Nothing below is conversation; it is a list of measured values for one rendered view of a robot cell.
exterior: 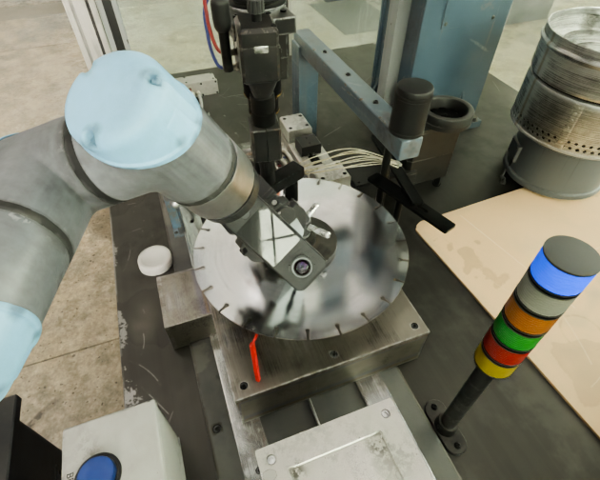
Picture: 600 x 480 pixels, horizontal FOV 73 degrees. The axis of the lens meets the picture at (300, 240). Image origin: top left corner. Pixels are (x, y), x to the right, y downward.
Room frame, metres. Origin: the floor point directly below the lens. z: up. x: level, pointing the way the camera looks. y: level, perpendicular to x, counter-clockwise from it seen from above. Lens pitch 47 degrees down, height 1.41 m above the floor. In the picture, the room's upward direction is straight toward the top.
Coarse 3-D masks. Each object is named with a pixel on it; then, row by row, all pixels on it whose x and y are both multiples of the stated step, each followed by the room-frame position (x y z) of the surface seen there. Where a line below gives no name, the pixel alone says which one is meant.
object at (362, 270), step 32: (320, 192) 0.55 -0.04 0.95; (352, 192) 0.55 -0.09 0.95; (352, 224) 0.47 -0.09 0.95; (384, 224) 0.47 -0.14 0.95; (224, 256) 0.40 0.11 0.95; (352, 256) 0.40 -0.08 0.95; (384, 256) 0.40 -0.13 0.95; (224, 288) 0.34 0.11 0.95; (256, 288) 0.34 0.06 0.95; (288, 288) 0.34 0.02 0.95; (320, 288) 0.34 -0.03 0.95; (352, 288) 0.34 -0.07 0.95; (384, 288) 0.34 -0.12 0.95; (256, 320) 0.29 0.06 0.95; (288, 320) 0.29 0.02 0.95; (320, 320) 0.29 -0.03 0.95; (352, 320) 0.29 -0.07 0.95
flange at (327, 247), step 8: (312, 224) 0.46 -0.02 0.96; (320, 224) 0.46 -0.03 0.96; (312, 232) 0.43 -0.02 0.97; (312, 240) 0.41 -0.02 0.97; (320, 240) 0.42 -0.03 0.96; (328, 240) 0.42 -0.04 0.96; (336, 240) 0.43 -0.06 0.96; (320, 248) 0.41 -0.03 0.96; (328, 248) 0.41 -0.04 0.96; (328, 256) 0.39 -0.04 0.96
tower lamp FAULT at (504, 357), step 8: (488, 336) 0.23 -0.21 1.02; (488, 344) 0.22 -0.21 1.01; (496, 344) 0.21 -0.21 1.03; (488, 352) 0.21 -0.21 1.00; (496, 352) 0.21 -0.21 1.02; (504, 352) 0.20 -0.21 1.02; (512, 352) 0.20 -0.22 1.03; (520, 352) 0.20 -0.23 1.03; (528, 352) 0.20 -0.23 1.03; (496, 360) 0.21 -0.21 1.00; (504, 360) 0.20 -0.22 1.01; (512, 360) 0.20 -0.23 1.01; (520, 360) 0.20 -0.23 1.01
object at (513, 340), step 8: (496, 320) 0.23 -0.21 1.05; (504, 320) 0.22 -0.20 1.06; (496, 328) 0.22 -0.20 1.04; (504, 328) 0.22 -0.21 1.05; (512, 328) 0.21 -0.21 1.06; (496, 336) 0.22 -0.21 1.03; (504, 336) 0.21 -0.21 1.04; (512, 336) 0.21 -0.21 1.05; (520, 336) 0.20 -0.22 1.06; (528, 336) 0.20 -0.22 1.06; (536, 336) 0.20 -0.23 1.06; (504, 344) 0.21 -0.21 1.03; (512, 344) 0.20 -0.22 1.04; (520, 344) 0.20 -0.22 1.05; (528, 344) 0.20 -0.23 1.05; (536, 344) 0.20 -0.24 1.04
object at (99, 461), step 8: (96, 456) 0.14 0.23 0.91; (104, 456) 0.14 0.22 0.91; (88, 464) 0.13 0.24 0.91; (96, 464) 0.13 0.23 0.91; (104, 464) 0.13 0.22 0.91; (112, 464) 0.13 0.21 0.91; (80, 472) 0.12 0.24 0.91; (88, 472) 0.12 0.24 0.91; (96, 472) 0.12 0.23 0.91; (104, 472) 0.12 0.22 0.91; (112, 472) 0.12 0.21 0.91
